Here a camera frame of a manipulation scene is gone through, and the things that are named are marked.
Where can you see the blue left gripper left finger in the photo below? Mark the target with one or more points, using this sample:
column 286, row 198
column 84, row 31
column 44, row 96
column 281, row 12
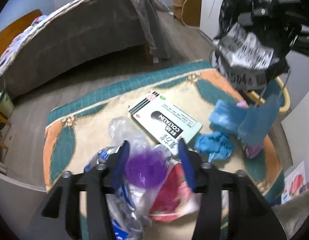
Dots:
column 118, row 172

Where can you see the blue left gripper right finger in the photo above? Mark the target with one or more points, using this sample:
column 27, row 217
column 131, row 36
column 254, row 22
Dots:
column 188, row 169

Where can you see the purple spray bottle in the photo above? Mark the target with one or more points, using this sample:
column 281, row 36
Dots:
column 147, row 167

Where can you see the clear blue plastic wrapper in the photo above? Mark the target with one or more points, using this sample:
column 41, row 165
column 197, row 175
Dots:
column 126, row 221

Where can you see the black printed plastic bag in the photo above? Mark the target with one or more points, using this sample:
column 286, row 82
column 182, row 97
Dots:
column 248, row 56

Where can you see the purple pink pouch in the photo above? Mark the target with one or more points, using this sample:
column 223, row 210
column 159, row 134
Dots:
column 250, row 151

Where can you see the blue cloth sheet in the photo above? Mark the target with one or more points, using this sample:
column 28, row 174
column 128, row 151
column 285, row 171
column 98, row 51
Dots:
column 250, row 124

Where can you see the teal yellow trash bin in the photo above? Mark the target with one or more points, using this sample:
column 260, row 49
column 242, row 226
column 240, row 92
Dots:
column 276, row 87

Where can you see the white green medicine box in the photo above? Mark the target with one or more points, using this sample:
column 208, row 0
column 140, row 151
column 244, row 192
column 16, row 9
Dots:
column 164, row 121

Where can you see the crumpled blue glove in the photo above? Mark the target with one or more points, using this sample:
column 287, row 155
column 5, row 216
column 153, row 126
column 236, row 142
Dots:
column 216, row 145

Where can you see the red white snack wrapper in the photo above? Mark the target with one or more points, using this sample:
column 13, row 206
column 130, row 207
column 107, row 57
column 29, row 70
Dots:
column 175, row 199

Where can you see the patterned teal orange rug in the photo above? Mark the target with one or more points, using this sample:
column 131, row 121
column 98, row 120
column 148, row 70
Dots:
column 235, row 193

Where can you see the white air purifier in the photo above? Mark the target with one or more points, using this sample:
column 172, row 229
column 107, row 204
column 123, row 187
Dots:
column 209, row 24

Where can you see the wooden cabinet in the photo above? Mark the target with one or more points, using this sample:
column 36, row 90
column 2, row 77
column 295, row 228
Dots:
column 189, row 13

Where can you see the printed flower paper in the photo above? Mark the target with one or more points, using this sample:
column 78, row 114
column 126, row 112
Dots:
column 295, row 184

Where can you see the green white small bin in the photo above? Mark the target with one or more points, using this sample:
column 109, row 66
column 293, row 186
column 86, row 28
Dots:
column 6, row 104

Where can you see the bed with grey cover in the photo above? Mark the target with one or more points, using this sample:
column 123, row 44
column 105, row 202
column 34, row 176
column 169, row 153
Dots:
column 91, row 30

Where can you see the floral quilt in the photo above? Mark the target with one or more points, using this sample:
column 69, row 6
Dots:
column 22, row 39

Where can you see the wooden headboard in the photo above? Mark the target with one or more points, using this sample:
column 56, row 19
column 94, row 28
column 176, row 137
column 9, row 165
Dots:
column 15, row 28

